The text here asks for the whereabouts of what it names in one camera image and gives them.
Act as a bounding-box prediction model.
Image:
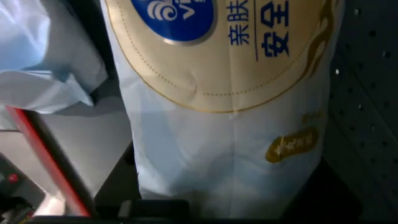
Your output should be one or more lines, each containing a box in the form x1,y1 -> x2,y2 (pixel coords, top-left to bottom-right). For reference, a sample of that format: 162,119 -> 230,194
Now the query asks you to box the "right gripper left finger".
92,141 -> 143,217

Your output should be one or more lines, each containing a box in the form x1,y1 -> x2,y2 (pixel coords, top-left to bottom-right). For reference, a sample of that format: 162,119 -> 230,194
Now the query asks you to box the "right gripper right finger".
280,157 -> 363,220

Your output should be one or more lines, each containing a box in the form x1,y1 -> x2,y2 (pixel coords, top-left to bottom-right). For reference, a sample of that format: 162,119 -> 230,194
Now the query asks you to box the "pale blue tissue pack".
99,0 -> 346,220
0,0 -> 109,115

